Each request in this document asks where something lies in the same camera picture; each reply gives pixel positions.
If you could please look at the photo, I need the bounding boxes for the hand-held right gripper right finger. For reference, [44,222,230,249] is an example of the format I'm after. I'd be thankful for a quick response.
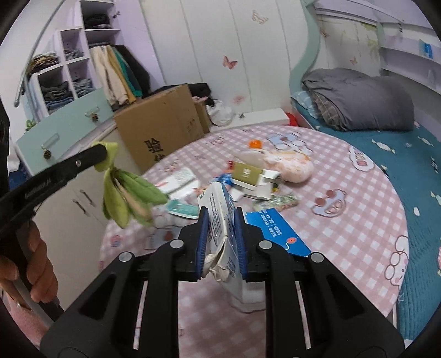
[234,206,405,358]

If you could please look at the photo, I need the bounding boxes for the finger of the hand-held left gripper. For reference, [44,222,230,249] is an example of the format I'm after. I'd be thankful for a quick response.
[71,144,109,173]

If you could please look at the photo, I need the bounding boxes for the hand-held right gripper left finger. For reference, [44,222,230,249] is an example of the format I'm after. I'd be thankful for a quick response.
[41,206,209,358]

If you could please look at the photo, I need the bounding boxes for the white blue milk carton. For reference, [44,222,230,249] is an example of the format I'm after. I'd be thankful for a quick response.
[197,181,268,312]

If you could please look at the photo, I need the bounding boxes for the white teal small packet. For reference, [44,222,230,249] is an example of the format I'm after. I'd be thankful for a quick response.
[165,200,201,219]

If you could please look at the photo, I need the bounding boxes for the green printed packet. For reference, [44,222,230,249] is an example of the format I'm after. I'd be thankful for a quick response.
[252,192,300,212]

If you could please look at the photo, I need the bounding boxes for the small blue wrapper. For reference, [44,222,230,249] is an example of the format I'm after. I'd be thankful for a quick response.
[211,173,234,188]

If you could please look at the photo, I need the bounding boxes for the white printed packet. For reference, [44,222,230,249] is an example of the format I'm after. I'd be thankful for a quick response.
[161,167,198,201]

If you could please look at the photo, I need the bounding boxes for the olive and white box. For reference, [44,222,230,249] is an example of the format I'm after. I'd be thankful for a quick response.
[230,162,282,201]

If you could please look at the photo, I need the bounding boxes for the orange white plastic bag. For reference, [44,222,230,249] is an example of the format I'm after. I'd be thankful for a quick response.
[237,148,315,184]

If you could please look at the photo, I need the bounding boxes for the person's left hand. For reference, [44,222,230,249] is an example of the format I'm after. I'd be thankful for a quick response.
[0,224,59,307]

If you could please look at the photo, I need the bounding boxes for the low beige cabinet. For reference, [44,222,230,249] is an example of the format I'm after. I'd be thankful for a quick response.
[7,122,145,272]

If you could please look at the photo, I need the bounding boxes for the large teal drawer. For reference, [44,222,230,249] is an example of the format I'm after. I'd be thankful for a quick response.
[14,129,91,177]

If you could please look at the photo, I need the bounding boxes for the small teal drawer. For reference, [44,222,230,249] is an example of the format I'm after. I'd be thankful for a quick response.
[44,86,115,140]

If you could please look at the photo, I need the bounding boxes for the folded blue jeans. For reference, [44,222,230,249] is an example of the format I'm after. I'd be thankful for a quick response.
[46,96,75,111]

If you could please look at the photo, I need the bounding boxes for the blue grey folded clothes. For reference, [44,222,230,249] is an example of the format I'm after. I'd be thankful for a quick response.
[72,78,94,96]

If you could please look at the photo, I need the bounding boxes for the large cardboard box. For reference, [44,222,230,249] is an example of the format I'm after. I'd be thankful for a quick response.
[114,83,205,175]

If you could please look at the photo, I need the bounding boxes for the dark grey folded clothes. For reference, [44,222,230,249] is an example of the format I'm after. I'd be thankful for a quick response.
[41,80,72,101]

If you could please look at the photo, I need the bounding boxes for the mustard hanging garment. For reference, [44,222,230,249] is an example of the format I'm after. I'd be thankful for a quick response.
[110,48,136,104]

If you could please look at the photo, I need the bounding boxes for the cream hanging jacket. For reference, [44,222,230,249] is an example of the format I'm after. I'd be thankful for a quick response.
[90,46,122,107]

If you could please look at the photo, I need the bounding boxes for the green hanging garment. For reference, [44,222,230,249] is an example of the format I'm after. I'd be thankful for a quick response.
[115,46,142,97]

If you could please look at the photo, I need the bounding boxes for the black hanging coat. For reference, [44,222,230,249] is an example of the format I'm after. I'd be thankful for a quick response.
[119,44,152,99]

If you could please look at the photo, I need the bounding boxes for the pile of brown clothes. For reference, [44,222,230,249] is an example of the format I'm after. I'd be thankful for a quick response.
[26,51,60,75]

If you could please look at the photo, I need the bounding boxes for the grey metal handrail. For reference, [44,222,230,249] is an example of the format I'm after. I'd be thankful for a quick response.
[13,0,57,108]

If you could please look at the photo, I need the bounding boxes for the stepped white cubby shelf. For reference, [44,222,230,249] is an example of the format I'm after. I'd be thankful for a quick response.
[19,0,122,122]

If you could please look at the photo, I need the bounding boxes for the black folded clothes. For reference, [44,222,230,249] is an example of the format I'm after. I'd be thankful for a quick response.
[84,13,111,29]

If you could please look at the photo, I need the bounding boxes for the plaid blanket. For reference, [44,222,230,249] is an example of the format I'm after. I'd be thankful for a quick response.
[311,92,342,131]

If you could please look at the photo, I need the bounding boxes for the white wardrobe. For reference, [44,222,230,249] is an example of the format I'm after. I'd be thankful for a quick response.
[139,0,311,114]

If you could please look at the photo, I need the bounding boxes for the teal printed bedsheet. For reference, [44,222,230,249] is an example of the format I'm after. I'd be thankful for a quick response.
[289,90,441,345]

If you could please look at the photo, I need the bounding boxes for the grey duvet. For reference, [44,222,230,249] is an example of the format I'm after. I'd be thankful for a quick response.
[301,67,415,132]

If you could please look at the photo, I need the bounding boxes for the teal bunk bed frame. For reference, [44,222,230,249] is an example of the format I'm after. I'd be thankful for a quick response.
[289,0,441,104]

